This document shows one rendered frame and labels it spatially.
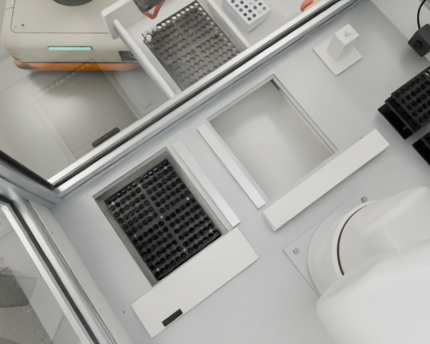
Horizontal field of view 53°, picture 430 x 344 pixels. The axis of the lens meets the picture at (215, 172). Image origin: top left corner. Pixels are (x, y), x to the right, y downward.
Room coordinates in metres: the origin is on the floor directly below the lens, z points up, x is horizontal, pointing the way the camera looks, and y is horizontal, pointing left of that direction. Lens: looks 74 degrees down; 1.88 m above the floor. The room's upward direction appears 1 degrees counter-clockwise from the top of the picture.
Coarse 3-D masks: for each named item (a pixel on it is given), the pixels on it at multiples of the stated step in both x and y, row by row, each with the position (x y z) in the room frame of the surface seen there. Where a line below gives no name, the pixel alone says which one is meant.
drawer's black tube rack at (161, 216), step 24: (168, 168) 0.28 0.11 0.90; (144, 192) 0.23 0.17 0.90; (168, 192) 0.22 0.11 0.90; (120, 216) 0.17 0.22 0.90; (144, 216) 0.17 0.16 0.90; (168, 216) 0.17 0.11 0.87; (192, 216) 0.17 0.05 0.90; (144, 240) 0.11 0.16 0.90; (168, 240) 0.11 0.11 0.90; (192, 240) 0.12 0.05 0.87; (168, 264) 0.06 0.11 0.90
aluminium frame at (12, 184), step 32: (352, 0) 0.68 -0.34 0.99; (288, 32) 0.58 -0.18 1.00; (256, 64) 0.51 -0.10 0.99; (192, 96) 0.42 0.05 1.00; (160, 128) 0.35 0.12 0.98; (0, 160) 0.21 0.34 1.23; (96, 160) 0.28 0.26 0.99; (0, 192) 0.17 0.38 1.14; (32, 192) 0.19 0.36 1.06; (64, 192) 0.21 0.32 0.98; (32, 224) 0.13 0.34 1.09; (64, 288) 0.01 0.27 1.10; (96, 320) -0.05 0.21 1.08
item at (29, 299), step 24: (0, 216) 0.12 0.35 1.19; (0, 240) 0.08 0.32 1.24; (24, 240) 0.09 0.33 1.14; (0, 264) 0.04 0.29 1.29; (24, 264) 0.04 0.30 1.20; (0, 288) 0.01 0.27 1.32; (24, 288) 0.01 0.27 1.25; (48, 288) 0.01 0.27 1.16; (0, 312) -0.02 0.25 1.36; (24, 312) -0.02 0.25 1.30; (48, 312) -0.03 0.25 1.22; (72, 312) -0.03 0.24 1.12; (0, 336) -0.04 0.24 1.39; (24, 336) -0.05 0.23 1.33; (48, 336) -0.06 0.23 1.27; (72, 336) -0.06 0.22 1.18
